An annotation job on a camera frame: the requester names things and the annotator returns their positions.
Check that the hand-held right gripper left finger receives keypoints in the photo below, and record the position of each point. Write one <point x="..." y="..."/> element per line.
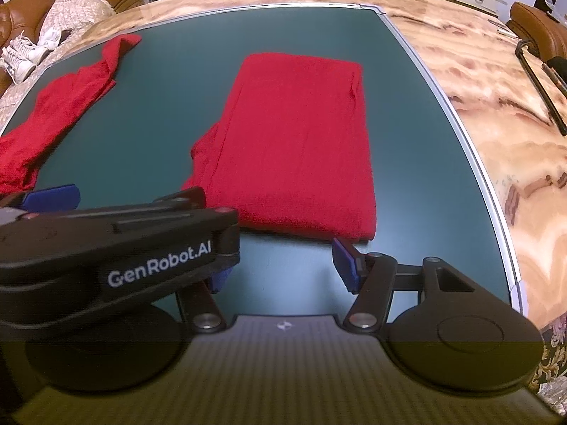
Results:
<point x="219" y="280"/>

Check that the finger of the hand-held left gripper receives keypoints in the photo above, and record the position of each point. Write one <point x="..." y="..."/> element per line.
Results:
<point x="51" y="197"/>
<point x="186" y="198"/>

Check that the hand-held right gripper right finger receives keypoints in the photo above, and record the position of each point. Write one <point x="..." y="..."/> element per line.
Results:
<point x="347" y="270"/>

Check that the red pants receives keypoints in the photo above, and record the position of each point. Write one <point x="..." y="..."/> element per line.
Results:
<point x="297" y="141"/>

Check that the red knit top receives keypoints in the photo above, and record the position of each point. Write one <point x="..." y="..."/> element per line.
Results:
<point x="57" y="106"/>

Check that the white sneaker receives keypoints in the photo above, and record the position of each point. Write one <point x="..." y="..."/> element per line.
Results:
<point x="20" y="68"/>
<point x="33" y="51"/>

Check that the cream fringed blanket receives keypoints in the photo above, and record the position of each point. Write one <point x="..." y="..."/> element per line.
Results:
<point x="75" y="13"/>

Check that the brown leather sofa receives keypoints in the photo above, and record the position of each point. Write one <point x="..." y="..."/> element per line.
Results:
<point x="26" y="9"/>

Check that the dark patterned rug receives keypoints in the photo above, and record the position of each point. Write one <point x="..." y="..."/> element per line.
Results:
<point x="553" y="354"/>

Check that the black tripod stand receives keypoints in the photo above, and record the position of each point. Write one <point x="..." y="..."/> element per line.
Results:
<point x="538" y="84"/>

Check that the brown leather armchair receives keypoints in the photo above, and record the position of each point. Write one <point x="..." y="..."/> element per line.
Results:
<point x="536" y="26"/>

